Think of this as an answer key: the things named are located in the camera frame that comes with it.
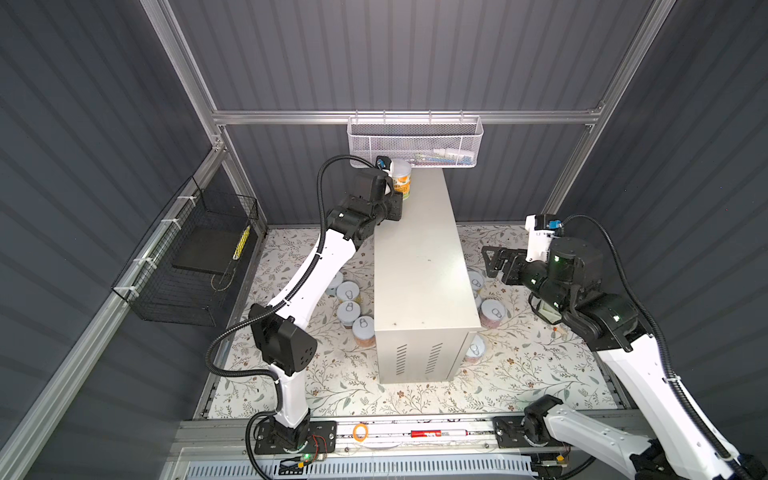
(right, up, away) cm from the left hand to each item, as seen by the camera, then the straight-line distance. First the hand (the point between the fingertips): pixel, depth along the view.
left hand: (392, 193), depth 78 cm
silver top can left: (-20, -28, +18) cm, 38 cm away
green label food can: (+24, -43, +4) cm, 49 cm away
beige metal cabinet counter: (+6, -27, -20) cm, 34 cm away
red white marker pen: (+12, -61, -4) cm, 62 cm away
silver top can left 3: (-13, -34, +13) cm, 38 cm away
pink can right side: (+30, -34, +12) cm, 47 cm away
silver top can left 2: (-14, -28, +16) cm, 35 cm away
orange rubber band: (-7, -62, -5) cm, 63 cm away
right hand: (+24, -16, -14) cm, 32 cm away
